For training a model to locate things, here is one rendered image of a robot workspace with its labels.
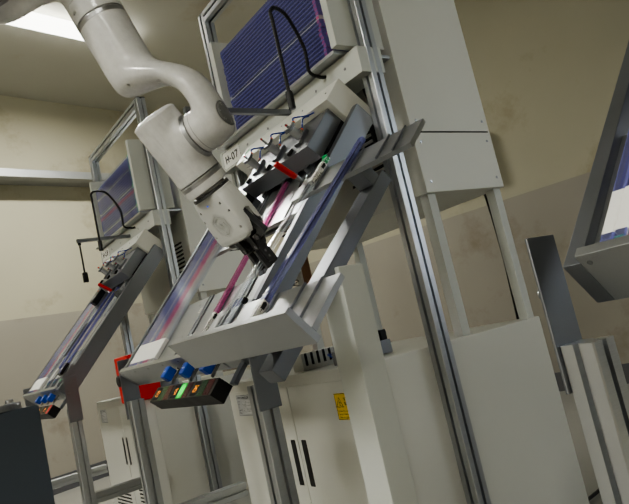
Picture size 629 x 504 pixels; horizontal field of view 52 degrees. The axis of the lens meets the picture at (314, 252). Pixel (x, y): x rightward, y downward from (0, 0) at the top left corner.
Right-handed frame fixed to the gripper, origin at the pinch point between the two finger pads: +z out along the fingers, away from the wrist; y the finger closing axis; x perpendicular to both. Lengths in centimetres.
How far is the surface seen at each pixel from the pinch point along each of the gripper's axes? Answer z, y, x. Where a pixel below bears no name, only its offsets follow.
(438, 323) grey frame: 44, -5, 32
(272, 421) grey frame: 26.6, -10.2, -14.8
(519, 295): 63, -7, 67
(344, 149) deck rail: -1.2, -9.9, 45.7
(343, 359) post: 20.7, 10.1, -7.2
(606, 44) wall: 76, -53, 336
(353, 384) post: 24.4, 11.2, -9.6
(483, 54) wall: 46, -127, 342
